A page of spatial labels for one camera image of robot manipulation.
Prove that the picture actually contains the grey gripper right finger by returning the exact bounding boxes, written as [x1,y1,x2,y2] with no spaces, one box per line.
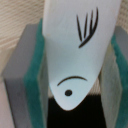
[99,26,128,128]

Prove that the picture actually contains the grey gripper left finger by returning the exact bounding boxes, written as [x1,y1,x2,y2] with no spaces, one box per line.
[2,22,48,128]

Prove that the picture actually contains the woven grey placemat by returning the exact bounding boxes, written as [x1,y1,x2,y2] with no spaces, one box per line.
[0,0,48,61]

